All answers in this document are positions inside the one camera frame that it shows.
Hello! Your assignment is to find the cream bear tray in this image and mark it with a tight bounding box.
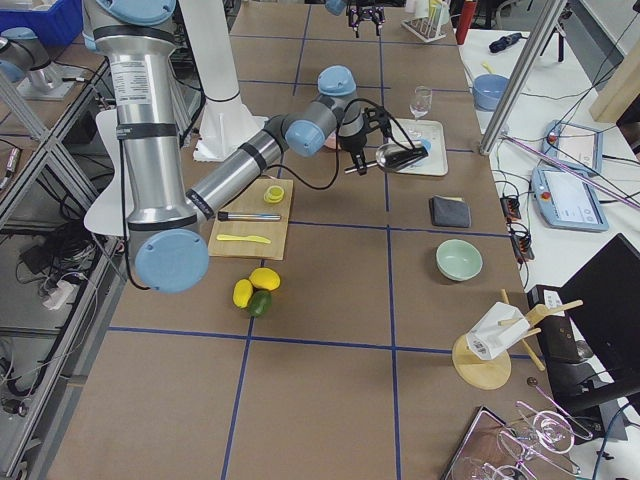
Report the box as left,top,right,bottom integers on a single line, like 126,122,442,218
398,118,448,176

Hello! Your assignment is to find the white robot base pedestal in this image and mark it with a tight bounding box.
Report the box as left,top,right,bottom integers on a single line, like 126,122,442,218
179,0,266,162

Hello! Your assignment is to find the blue bowl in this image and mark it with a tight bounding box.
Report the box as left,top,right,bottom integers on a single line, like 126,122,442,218
472,74,509,111

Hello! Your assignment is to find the near teach pendant tablet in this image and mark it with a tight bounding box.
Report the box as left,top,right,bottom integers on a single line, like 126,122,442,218
531,167,609,232

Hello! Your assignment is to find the white wire cup rack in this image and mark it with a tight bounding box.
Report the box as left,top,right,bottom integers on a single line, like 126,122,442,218
401,0,450,43

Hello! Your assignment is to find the clear wine glass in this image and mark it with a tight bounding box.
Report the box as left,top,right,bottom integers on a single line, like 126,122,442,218
407,86,433,140

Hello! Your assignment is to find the black monitor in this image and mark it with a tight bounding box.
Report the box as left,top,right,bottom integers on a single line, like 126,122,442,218
527,233,639,413

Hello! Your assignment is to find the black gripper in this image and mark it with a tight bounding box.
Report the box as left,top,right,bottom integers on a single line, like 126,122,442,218
344,106,427,175
346,5,385,38

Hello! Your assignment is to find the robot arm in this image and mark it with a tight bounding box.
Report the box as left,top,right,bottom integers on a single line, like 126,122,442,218
325,0,386,38
82,1,400,293

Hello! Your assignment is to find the far teach pendant tablet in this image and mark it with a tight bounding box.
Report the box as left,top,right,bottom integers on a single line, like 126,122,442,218
542,120,603,175

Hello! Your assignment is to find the yellow plastic spoon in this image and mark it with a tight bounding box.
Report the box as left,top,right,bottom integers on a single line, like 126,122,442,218
481,61,496,75

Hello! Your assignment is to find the yellow plastic knife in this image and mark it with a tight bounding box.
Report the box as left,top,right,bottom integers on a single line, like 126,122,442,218
215,234,272,244

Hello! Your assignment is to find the white carton on stand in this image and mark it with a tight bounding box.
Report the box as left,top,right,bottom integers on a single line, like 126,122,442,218
465,302,530,361

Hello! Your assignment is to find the green ceramic bowl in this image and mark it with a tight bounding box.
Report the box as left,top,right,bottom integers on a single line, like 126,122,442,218
436,239,483,282

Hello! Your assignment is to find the pink bowl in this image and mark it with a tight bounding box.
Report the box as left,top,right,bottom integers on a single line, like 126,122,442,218
324,133,341,150

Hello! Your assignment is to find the wooden mug tree stand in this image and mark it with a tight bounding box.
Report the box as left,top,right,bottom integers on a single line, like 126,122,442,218
452,289,583,390

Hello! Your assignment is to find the yellow lemon slice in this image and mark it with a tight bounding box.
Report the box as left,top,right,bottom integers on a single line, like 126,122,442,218
263,185,286,205

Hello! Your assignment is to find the red cylinder bottle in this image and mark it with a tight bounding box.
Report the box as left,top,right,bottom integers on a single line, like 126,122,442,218
455,0,477,45

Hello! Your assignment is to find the white chair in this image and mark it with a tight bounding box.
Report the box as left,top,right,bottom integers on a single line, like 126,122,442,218
84,109,134,237

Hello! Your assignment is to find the wooden cutting board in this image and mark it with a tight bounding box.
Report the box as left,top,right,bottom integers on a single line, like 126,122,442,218
208,177,294,260

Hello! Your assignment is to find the aluminium frame post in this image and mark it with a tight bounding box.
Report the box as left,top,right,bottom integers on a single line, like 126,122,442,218
479,0,566,156

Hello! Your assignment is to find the teach pendant tablet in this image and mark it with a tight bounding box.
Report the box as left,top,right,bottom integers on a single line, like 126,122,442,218
531,167,609,232
542,120,603,175

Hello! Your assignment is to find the silver metal rod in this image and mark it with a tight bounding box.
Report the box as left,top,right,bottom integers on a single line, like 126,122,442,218
217,211,282,222

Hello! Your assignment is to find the light blue plastic cup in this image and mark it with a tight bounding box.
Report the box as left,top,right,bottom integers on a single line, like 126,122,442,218
420,139,432,153

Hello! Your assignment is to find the silver metal ice scoop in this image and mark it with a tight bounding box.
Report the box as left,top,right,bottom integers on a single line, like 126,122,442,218
344,141,431,175

